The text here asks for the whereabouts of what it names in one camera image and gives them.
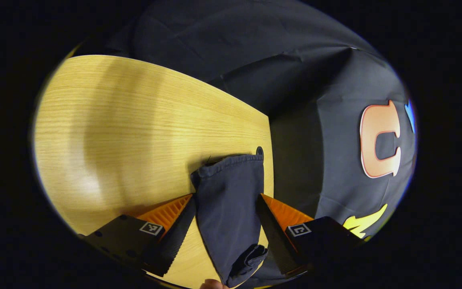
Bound black jeans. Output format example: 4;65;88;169
190;154;296;289

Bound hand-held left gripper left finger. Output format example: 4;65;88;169
77;193;197;277

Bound black backdrop cloth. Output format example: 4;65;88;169
67;0;418;241

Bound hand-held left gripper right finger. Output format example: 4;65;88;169
255;193;363;277

